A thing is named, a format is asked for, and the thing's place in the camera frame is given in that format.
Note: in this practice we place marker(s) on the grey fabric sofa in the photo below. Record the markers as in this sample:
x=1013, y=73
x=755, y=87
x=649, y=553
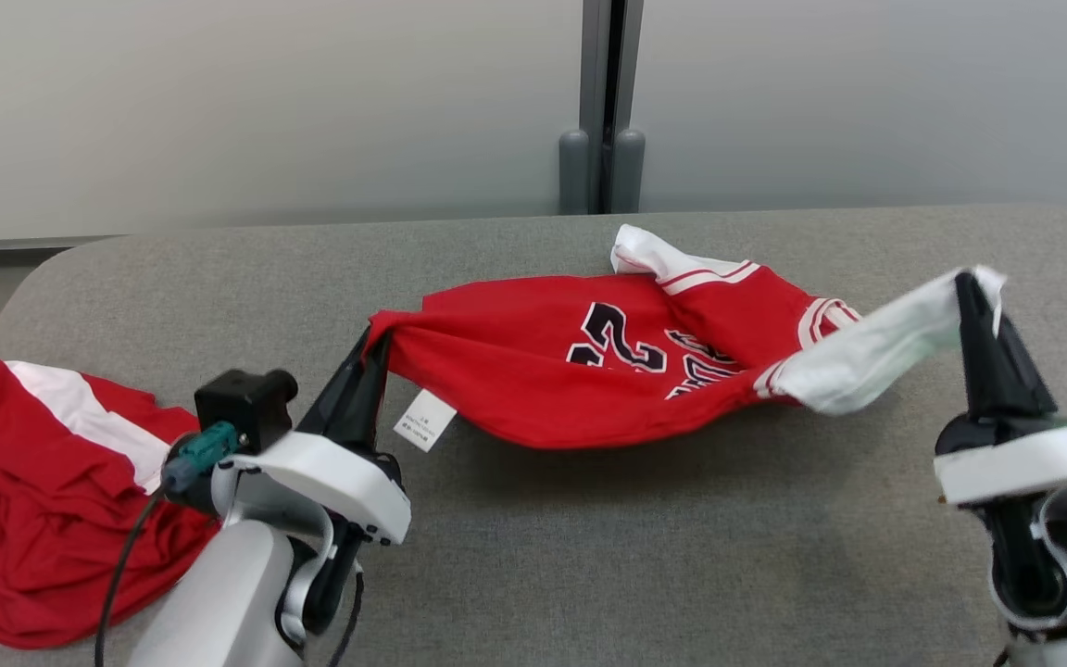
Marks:
x=645, y=556

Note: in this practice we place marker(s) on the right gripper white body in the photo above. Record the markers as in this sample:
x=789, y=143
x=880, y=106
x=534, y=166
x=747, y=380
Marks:
x=1034, y=459

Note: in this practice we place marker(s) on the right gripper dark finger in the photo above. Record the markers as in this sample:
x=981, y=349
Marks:
x=980, y=361
x=1024, y=389

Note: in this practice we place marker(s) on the red shorts with white stripe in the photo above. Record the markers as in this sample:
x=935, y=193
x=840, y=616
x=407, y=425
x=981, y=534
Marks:
x=33, y=519

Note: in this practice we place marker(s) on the grey partition base rail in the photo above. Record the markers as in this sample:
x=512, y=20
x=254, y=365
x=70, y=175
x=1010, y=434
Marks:
x=15, y=245

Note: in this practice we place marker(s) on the grey partition post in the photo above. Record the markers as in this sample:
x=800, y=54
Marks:
x=600, y=93

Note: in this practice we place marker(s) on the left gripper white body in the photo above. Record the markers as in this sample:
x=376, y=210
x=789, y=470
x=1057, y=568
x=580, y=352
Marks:
x=348, y=486

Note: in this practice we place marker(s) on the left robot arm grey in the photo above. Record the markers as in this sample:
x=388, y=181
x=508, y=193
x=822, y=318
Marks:
x=228, y=593

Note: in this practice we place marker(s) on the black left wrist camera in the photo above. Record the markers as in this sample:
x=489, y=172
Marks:
x=242, y=403

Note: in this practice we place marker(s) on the red jersey with white sleeves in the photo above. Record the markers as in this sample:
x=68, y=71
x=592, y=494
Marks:
x=533, y=361

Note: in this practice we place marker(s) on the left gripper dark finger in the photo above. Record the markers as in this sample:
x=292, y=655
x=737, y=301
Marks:
x=374, y=398
x=339, y=403

